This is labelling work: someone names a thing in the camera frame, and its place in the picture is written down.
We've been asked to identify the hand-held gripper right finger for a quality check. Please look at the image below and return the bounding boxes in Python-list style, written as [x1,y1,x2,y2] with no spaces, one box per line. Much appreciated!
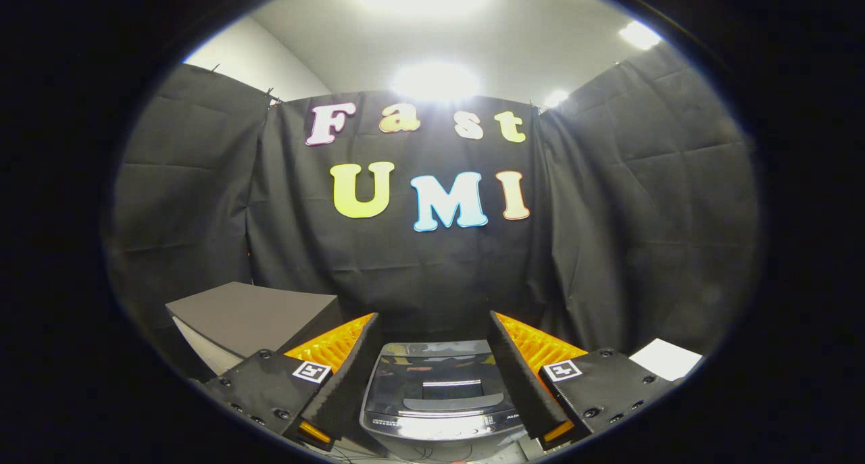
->
[488,311,670,451]

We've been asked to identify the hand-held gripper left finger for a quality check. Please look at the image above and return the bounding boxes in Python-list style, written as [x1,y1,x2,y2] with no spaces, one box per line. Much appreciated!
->
[199,312,380,451]

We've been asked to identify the dark washing machine lid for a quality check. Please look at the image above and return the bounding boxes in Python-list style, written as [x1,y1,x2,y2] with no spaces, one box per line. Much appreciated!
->
[365,340,521,419]

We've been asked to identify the grey washing machine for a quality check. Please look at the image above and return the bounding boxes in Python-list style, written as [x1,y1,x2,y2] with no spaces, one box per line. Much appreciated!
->
[360,340,536,462]

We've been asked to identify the grey box stand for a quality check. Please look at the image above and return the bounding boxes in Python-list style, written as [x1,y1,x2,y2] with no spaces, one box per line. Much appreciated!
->
[166,282,344,378]

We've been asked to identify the white paper sheet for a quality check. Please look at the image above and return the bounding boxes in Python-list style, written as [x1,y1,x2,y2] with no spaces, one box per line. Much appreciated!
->
[628,338,703,382]

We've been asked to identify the black backdrop cloth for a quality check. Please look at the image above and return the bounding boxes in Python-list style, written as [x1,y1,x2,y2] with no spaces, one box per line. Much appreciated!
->
[101,42,761,384]

